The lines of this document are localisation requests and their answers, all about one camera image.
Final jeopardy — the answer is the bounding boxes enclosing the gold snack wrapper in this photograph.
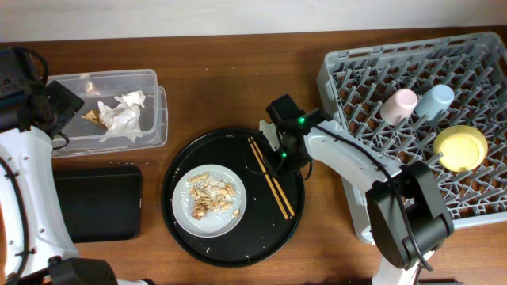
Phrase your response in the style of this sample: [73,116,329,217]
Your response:
[82,109,106,127]

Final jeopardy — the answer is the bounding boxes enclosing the wooden chopstick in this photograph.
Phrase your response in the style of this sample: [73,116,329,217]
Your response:
[256,143,295,219]
[248,137,289,220]

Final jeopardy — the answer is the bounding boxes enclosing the white napkin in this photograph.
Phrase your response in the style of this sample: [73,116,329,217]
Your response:
[97,90,146,143]

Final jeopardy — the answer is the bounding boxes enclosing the peanut shells and rice scraps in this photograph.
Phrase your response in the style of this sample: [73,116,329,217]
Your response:
[187,172,238,220]

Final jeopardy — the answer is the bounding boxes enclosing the grey plate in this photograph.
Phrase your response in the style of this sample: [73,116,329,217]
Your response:
[171,164,247,238]

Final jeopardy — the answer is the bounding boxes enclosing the pink cup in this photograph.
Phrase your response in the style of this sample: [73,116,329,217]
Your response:
[380,89,418,125]

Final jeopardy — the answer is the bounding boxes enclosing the blue cup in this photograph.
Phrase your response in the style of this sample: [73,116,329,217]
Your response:
[414,84,455,120]

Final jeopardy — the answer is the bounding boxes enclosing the yellow bowl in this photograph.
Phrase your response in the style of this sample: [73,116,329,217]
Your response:
[433,125,488,173]

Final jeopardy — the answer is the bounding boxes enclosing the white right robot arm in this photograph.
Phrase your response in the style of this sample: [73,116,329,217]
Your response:
[262,106,454,284]

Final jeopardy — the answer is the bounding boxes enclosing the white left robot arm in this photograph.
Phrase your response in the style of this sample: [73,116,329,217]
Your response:
[1,47,123,284]

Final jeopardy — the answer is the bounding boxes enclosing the clear plastic waste bin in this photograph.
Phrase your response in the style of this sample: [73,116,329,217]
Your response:
[49,69,168,158]

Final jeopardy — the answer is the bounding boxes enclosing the grey dishwasher rack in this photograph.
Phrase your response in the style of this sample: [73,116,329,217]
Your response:
[317,32,506,229]

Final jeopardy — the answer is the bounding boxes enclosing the round black serving tray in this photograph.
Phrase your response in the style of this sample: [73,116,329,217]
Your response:
[161,127,305,268]

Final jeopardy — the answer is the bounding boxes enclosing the black rectangular tray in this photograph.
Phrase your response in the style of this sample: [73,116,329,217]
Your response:
[53,165,143,243]

